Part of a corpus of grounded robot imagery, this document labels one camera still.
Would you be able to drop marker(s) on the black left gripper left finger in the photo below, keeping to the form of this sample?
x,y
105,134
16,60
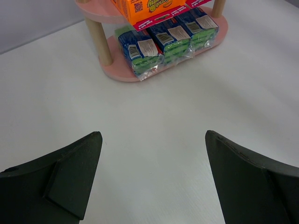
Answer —
x,y
52,189

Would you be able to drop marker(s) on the pink three-tier shelf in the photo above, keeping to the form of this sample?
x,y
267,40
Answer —
x,y
103,11

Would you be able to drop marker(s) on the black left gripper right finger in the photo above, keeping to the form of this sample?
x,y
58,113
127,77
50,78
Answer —
x,y
252,188

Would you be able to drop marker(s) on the pink orange sponge pack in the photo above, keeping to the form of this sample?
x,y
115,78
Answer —
x,y
195,3
142,14

